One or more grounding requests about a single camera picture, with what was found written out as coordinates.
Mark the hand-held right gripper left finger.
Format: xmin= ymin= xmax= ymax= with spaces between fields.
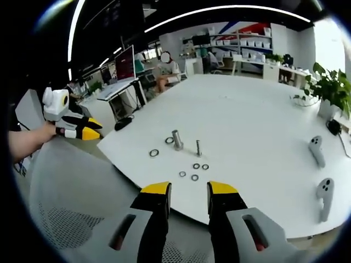
xmin=108 ymin=181 xmax=172 ymax=263

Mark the thick threaded stud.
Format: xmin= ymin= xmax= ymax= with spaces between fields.
xmin=171 ymin=129 xmax=184 ymax=151

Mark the black power adapter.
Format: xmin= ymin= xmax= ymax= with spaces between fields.
xmin=326 ymin=119 xmax=342 ymax=136

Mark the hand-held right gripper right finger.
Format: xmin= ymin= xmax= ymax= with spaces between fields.
xmin=206 ymin=180 xmax=300 ymax=263

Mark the white panel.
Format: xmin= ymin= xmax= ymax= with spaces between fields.
xmin=14 ymin=89 xmax=47 ymax=131

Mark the grey handheld controller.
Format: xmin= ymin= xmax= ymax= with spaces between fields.
xmin=308 ymin=135 xmax=326 ymax=168
xmin=316 ymin=178 xmax=335 ymax=223

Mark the white office desk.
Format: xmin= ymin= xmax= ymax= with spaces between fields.
xmin=95 ymin=78 xmax=148 ymax=122

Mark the curved ceiling light strip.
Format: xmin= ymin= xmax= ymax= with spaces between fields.
xmin=67 ymin=0 xmax=87 ymax=81

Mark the black oval object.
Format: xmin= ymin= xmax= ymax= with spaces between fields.
xmin=114 ymin=117 xmax=133 ymax=132

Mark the computer monitor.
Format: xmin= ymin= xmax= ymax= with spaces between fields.
xmin=114 ymin=44 xmax=137 ymax=83

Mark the black cable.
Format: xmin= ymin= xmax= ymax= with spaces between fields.
xmin=337 ymin=131 xmax=351 ymax=159

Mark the white storage shelf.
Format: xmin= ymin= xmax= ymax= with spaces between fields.
xmin=182 ymin=26 xmax=274 ymax=75

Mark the green plant in white pot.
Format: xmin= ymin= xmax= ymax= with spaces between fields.
xmin=290 ymin=62 xmax=351 ymax=122

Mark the grey mesh office chair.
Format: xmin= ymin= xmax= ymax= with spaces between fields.
xmin=27 ymin=136 xmax=217 ymax=263

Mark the long ceiling light strip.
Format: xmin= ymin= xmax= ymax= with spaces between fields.
xmin=143 ymin=4 xmax=313 ymax=34

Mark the small green plant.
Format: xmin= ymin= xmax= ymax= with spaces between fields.
xmin=87 ymin=81 xmax=104 ymax=95

